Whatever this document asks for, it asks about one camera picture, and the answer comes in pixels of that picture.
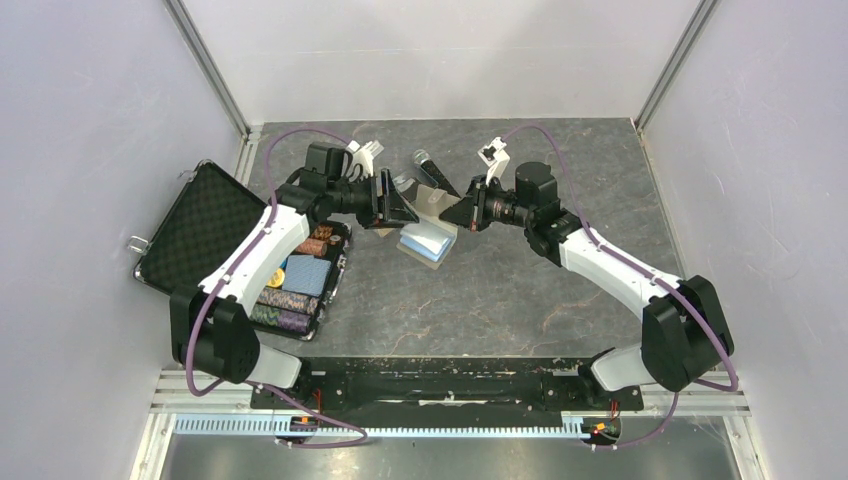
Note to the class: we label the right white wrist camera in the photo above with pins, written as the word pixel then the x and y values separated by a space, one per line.
pixel 495 157

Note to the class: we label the orange credit cards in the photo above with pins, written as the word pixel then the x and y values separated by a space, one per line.
pixel 384 232

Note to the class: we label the slotted cable duct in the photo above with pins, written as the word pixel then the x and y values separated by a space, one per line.
pixel 281 425

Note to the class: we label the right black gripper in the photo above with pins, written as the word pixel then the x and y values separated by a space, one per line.
pixel 470 212

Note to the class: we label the black poker chip case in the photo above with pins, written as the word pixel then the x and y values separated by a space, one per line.
pixel 211 216

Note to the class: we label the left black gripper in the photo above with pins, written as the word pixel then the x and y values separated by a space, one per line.
pixel 398 210

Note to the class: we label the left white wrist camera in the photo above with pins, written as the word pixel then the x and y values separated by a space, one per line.
pixel 362 156

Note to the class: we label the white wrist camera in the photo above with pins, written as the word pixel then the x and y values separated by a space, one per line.
pixel 495 157
pixel 362 156

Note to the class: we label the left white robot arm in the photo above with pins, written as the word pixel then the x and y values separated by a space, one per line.
pixel 210 326

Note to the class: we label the black glitter microphone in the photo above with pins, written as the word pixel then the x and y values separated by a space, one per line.
pixel 427 165

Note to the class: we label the clear plastic card box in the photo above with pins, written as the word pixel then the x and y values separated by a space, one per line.
pixel 407 185

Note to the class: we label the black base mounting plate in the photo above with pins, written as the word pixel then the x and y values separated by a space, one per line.
pixel 375 391

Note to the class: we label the grey card holder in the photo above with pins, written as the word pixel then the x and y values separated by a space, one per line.
pixel 430 240

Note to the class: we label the blue playing card deck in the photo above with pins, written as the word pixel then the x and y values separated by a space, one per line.
pixel 306 275

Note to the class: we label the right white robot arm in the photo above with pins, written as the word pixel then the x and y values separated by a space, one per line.
pixel 684 332

